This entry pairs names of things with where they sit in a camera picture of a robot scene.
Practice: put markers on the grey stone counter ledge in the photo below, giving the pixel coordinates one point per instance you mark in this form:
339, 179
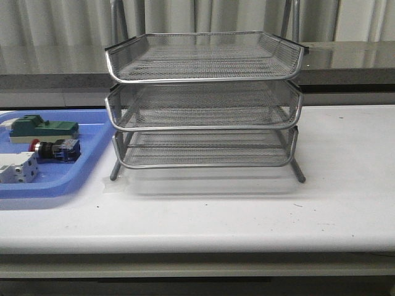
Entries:
69, 77

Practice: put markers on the silver mesh tray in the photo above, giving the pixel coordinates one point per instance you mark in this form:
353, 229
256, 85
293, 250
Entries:
228, 105
205, 148
190, 57

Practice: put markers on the red emergency stop button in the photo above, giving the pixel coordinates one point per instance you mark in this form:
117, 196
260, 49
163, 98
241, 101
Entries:
63, 150

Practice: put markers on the silver wire rack frame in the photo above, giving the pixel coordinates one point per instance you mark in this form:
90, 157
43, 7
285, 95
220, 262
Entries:
120, 34

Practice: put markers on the blue plastic tray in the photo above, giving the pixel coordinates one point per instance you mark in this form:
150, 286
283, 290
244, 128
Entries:
57, 178

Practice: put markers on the green and beige switch module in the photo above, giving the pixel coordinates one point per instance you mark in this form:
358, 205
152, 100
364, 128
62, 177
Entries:
30, 127

